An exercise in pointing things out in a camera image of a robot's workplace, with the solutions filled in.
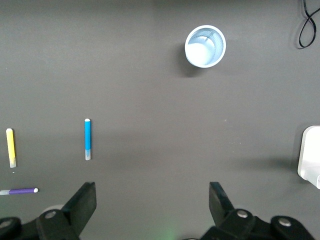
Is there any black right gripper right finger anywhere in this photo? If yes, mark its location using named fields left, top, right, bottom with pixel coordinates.
left=199, top=181, right=316, bottom=240

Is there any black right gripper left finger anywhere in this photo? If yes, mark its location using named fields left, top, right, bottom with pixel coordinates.
left=0, top=181, right=98, bottom=240

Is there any blue marker with clear cap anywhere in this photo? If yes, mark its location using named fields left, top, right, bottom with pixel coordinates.
left=84, top=118, right=92, bottom=161

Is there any purple marker with clear cap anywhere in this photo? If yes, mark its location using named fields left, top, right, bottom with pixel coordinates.
left=0, top=187, right=39, bottom=196

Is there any yellow marker with clear cap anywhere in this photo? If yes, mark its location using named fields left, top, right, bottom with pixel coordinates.
left=5, top=128, right=17, bottom=169

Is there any white stand with flat base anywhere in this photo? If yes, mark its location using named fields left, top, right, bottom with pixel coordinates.
left=297, top=125, right=320, bottom=190

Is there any light blue plastic cup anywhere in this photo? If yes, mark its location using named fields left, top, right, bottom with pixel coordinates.
left=184, top=24, right=227, bottom=69

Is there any black cable on table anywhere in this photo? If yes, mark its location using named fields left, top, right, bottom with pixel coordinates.
left=297, top=0, right=320, bottom=50

